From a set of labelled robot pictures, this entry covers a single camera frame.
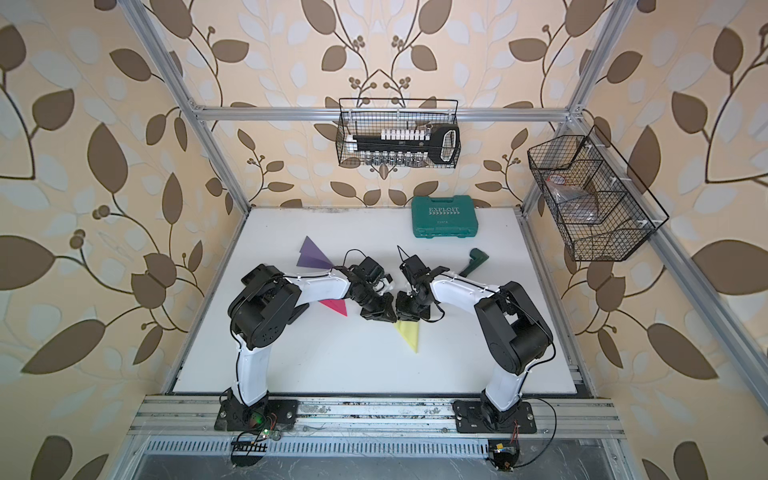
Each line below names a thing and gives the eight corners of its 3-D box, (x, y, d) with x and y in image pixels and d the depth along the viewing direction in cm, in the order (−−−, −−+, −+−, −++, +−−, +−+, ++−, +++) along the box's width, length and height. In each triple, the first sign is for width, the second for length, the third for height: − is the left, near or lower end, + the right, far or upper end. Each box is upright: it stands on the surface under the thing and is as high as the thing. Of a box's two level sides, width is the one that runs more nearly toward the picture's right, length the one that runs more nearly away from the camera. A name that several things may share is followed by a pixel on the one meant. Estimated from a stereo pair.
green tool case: (413, 239, 112) (413, 231, 109) (411, 203, 125) (411, 195, 121) (479, 239, 112) (482, 231, 109) (470, 203, 125) (473, 195, 121)
